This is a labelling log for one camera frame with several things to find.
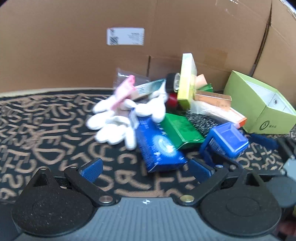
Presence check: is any blue plastic container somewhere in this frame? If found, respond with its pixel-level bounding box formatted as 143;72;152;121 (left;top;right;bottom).
199;122;249;159

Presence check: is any white orange medicine box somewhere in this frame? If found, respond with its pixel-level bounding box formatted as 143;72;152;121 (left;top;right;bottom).
190;100;247;128

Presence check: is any steel wool scrubber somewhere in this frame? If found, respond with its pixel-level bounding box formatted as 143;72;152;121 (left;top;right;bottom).
185;110;220;137

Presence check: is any copper tan long box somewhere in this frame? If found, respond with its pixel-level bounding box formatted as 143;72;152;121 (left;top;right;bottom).
194;90;232;110

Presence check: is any red tape roll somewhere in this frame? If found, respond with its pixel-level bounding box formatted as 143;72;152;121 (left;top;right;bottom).
166;93;178;109

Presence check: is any yellow medicine box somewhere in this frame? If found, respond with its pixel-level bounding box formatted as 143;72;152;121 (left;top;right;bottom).
177;53;197;110

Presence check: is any teal purple long box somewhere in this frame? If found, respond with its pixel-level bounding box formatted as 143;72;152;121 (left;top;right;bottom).
130;79;165;100

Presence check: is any lime green open box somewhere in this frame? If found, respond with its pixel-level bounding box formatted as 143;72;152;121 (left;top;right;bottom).
224;71;295;135

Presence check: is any green flat box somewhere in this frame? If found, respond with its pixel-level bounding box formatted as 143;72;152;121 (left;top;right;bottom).
160;113;205;150

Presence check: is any dark blue box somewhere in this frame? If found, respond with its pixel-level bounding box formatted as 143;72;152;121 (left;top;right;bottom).
135;117;187;173

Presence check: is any small green box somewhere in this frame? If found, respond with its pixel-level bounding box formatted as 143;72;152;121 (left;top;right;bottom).
198;83;213;92

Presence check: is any peach small box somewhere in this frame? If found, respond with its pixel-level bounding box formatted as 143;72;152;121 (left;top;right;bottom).
194;74;208;89

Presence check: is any black tape roll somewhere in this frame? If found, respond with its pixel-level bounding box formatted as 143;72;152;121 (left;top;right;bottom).
165;73;180;93

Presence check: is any clear plastic cup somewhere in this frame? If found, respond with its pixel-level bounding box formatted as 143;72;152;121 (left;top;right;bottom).
113;68;151;88

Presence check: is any large brown cardboard box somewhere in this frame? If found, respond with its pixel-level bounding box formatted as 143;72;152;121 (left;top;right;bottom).
1;1;295;103

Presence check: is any white shipping label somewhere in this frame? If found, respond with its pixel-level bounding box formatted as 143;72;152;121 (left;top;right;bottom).
106;27;145;46

